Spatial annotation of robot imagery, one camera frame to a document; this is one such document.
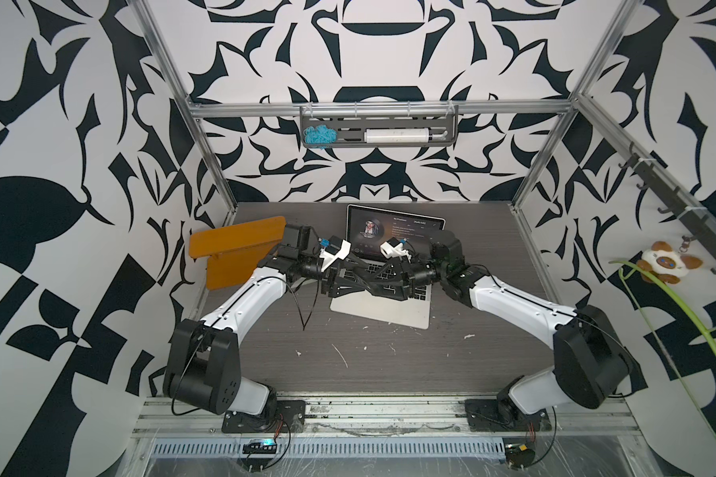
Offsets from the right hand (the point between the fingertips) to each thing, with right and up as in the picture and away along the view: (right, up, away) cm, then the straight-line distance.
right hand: (368, 288), depth 69 cm
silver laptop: (+3, +13, +28) cm, 30 cm away
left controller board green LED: (-26, -39, +4) cm, 47 cm away
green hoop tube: (+60, -6, -15) cm, 62 cm away
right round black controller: (+36, -40, +2) cm, 54 cm away
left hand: (-2, +3, +6) cm, 7 cm away
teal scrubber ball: (-14, +42, +23) cm, 50 cm away
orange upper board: (-41, +11, +23) cm, 49 cm away
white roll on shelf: (+9, +42, +21) cm, 48 cm away
